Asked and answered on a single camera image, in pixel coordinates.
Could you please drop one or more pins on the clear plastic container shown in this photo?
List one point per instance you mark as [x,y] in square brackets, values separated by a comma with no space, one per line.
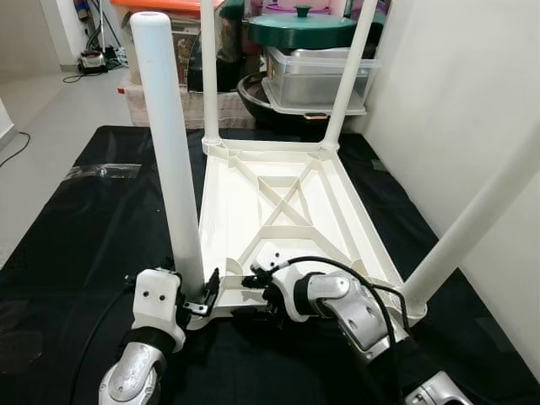
[312,80]

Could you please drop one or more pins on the red printed box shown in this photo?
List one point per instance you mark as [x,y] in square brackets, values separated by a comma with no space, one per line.
[187,38]

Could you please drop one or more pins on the black bag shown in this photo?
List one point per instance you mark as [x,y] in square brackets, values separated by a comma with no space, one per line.
[232,51]

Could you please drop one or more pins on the orange lidded storage box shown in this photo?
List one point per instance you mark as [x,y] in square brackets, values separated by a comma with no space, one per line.
[190,3]

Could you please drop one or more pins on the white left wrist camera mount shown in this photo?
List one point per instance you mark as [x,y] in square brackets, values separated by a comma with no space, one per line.
[156,299]

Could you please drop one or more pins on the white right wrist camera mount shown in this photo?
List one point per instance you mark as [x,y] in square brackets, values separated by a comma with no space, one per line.
[270,257]

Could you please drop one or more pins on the pink box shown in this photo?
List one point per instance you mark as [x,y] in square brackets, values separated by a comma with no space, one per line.
[287,7]

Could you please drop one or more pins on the clear plastic bag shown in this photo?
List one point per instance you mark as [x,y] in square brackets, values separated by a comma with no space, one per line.
[101,170]

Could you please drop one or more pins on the white plastic table top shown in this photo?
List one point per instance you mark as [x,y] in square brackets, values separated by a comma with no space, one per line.
[245,194]

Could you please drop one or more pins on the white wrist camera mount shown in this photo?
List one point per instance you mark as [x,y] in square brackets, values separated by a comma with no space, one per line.
[270,257]
[156,299]

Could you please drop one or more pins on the black tablecloth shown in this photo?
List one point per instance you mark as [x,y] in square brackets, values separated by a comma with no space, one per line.
[84,236]

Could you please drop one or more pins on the green pot lid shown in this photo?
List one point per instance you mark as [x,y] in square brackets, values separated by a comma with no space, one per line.
[299,32]

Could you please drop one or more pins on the beige cloth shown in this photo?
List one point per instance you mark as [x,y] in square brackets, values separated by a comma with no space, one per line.
[228,110]

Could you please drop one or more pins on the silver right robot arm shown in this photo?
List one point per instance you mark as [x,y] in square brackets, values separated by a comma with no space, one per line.
[346,299]

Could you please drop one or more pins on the black wok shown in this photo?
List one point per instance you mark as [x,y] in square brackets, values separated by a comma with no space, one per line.
[249,97]

